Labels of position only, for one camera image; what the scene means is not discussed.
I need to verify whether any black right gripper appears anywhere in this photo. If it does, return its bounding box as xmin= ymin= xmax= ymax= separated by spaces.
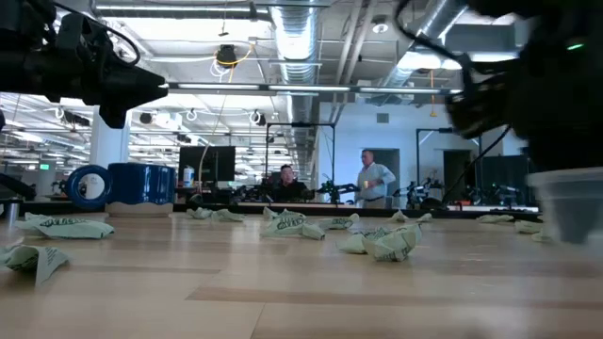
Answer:
xmin=506 ymin=13 xmax=603 ymax=173

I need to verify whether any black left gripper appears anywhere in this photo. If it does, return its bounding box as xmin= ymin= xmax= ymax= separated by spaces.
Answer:
xmin=41 ymin=41 xmax=170 ymax=129

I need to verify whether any clear plastic container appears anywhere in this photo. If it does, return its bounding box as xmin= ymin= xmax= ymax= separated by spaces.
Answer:
xmin=526 ymin=167 xmax=603 ymax=247

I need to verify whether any white building column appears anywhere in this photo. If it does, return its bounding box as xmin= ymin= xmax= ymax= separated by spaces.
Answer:
xmin=89 ymin=105 xmax=132 ymax=167

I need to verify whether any black partition panel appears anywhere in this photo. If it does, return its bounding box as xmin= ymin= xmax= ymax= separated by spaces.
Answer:
xmin=479 ymin=153 xmax=533 ymax=207

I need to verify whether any blue ceramic mug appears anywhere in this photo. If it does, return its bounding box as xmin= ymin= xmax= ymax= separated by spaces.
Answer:
xmin=64 ymin=162 xmax=177 ymax=218

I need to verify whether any black computer monitor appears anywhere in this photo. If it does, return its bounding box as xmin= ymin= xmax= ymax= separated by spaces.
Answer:
xmin=177 ymin=145 xmax=236 ymax=190

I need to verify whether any long ceiling light strip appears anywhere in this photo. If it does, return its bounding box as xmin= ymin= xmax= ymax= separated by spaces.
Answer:
xmin=159 ymin=82 xmax=465 ymax=96

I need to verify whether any seated person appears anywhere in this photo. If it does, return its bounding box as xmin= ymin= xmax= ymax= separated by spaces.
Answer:
xmin=271 ymin=163 xmax=311 ymax=204

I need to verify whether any standing person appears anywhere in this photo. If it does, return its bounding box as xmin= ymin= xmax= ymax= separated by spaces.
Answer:
xmin=354 ymin=149 xmax=398 ymax=210

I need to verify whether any black left wrist camera cable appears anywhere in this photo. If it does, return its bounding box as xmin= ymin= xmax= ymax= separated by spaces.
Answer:
xmin=51 ymin=1 xmax=142 ymax=68

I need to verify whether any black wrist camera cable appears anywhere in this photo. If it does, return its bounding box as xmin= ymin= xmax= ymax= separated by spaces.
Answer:
xmin=51 ymin=1 xmax=142 ymax=68
xmin=394 ymin=0 xmax=472 ymax=81

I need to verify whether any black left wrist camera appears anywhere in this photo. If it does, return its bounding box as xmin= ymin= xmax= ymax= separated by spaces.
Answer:
xmin=56 ymin=11 xmax=103 ymax=53

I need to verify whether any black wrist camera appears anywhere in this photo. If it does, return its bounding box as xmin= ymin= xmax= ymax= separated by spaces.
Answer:
xmin=56 ymin=11 xmax=103 ymax=53
xmin=444 ymin=65 xmax=519 ymax=141

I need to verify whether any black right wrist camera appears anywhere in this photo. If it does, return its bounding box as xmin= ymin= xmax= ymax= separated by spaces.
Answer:
xmin=444 ymin=65 xmax=519 ymax=141

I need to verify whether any black ceiling cord reel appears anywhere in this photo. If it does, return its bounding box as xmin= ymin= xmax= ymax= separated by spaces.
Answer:
xmin=215 ymin=43 xmax=239 ymax=70

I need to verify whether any thick black cable loop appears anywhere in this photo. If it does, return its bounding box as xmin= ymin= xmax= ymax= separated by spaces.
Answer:
xmin=0 ymin=171 xmax=38 ymax=202

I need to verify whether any yellow hanging cord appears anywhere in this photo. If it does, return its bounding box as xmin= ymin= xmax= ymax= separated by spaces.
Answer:
xmin=427 ymin=69 xmax=439 ymax=119

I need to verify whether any black frame stand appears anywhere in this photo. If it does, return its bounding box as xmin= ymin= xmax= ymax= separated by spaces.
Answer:
xmin=415 ymin=127 xmax=482 ymax=208
xmin=264 ymin=121 xmax=337 ymax=204

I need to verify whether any silver metal post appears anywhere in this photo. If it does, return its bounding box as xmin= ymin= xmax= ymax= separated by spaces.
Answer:
xmin=4 ymin=201 xmax=20 ymax=228

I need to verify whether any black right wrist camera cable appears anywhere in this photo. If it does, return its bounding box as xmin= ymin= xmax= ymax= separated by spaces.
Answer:
xmin=394 ymin=0 xmax=472 ymax=81

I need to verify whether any silver ventilation duct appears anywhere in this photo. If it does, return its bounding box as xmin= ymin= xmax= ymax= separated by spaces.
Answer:
xmin=381 ymin=0 xmax=467 ymax=90
xmin=269 ymin=0 xmax=322 ymax=175

